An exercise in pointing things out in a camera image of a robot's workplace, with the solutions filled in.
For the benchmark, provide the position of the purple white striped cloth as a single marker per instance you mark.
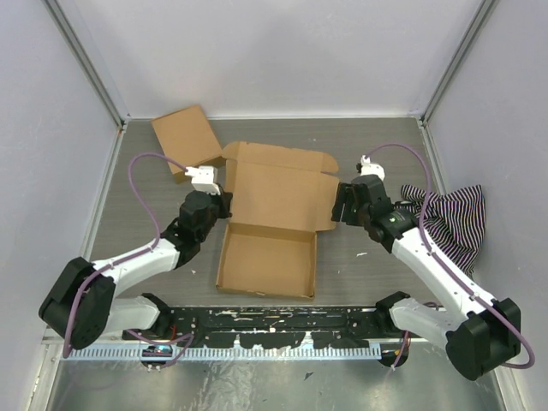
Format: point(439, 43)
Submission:
point(456, 222)

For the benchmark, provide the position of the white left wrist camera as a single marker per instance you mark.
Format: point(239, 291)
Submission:
point(204, 179)

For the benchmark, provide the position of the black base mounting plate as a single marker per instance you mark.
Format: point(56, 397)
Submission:
point(279, 327)

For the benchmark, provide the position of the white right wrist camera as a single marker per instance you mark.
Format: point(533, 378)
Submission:
point(366, 167)

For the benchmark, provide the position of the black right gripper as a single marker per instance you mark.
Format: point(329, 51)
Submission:
point(344, 195)

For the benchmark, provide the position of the white slotted cable duct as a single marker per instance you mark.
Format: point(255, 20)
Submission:
point(136, 351)

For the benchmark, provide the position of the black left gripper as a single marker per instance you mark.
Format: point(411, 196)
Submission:
point(224, 199)

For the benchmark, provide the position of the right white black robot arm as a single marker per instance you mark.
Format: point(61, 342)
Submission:
point(449, 291)

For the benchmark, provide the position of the brown cardboard box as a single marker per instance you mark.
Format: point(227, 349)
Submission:
point(187, 137)
point(282, 200)

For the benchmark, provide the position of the closed brown cardboard box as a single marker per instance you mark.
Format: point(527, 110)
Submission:
point(187, 137)

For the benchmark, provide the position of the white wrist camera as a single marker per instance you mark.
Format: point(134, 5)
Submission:
point(204, 179)
point(366, 167)

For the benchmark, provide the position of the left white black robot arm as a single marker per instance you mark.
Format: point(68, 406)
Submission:
point(85, 302)

